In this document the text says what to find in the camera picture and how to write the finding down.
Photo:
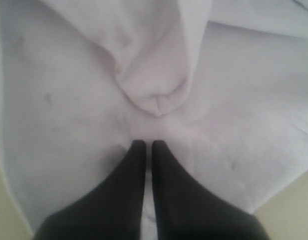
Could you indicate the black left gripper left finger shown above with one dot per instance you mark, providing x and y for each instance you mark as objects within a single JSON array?
[{"x": 111, "y": 211}]

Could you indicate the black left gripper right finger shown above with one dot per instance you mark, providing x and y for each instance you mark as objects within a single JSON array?
[{"x": 186, "y": 210}]

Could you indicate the white t-shirt red print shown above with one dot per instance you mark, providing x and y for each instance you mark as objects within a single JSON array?
[{"x": 223, "y": 83}]

